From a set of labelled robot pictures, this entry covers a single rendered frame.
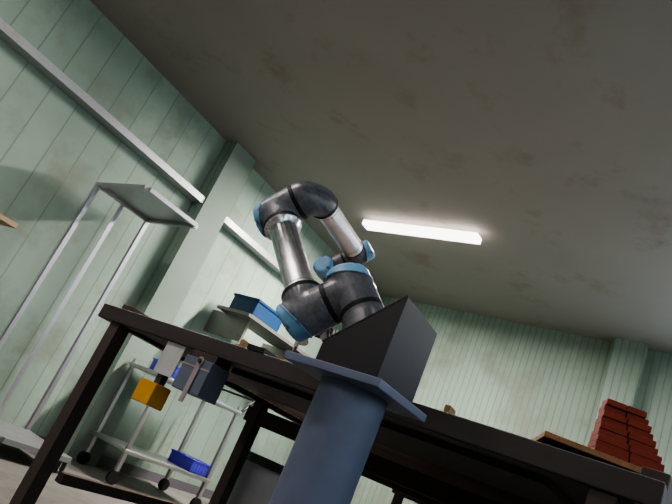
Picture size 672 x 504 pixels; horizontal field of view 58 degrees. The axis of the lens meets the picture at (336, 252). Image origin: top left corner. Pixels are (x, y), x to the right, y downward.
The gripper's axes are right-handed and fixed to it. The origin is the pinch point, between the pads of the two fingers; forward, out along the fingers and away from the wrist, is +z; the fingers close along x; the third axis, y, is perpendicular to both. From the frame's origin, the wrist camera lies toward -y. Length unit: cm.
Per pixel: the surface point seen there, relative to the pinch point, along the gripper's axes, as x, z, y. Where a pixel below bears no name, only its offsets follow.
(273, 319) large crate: 248, -97, 251
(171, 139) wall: 290, -191, 92
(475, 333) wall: 142, -191, 474
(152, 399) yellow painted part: 40, 32, -23
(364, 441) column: -60, 31, -47
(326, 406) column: -52, 26, -54
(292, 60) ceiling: 138, -215, 52
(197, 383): 21.5, 23.1, -23.7
